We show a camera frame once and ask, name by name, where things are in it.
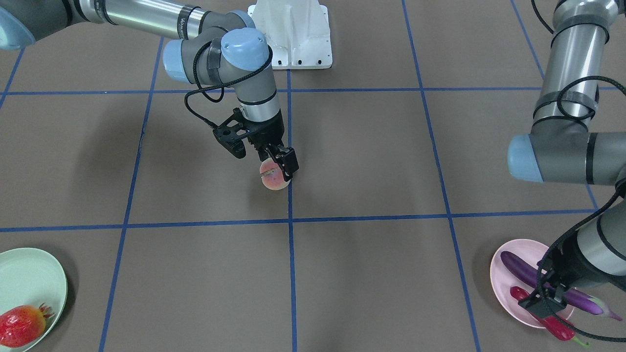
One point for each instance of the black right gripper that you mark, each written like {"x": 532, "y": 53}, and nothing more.
{"x": 268, "y": 132}

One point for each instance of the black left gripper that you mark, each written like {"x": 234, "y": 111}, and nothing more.
{"x": 569, "y": 272}

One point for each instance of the toy peach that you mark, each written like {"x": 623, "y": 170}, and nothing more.
{"x": 271, "y": 175}

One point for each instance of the purple toy eggplant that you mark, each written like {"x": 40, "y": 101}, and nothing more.
{"x": 527, "y": 273}

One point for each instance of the red toy chili pepper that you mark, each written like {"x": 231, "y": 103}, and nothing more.
{"x": 554, "y": 326}

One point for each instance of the red orange toy pomegranate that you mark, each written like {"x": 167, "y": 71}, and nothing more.
{"x": 24, "y": 324}

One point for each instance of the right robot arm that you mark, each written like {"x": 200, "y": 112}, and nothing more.
{"x": 210, "y": 50}

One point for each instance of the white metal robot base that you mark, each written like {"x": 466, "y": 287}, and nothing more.
{"x": 298, "y": 32}

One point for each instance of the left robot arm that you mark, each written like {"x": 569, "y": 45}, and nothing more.
{"x": 561, "y": 148}

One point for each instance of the pink plate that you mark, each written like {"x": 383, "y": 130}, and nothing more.
{"x": 502, "y": 280}

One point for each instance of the light green plate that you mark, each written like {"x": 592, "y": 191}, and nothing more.
{"x": 30, "y": 276}

